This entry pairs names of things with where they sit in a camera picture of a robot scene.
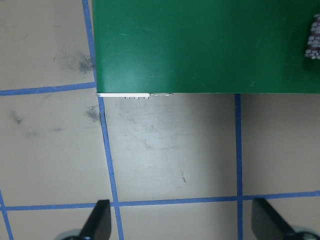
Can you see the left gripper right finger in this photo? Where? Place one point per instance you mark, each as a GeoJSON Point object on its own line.
{"type": "Point", "coordinates": [267, 223]}

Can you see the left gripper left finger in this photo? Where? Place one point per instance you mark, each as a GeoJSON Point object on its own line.
{"type": "Point", "coordinates": [99, 224]}

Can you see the black cylindrical capacitor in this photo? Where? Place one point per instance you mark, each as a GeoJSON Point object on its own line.
{"type": "Point", "coordinates": [312, 49]}

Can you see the green conveyor belt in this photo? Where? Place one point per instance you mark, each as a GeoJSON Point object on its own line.
{"type": "Point", "coordinates": [150, 47]}

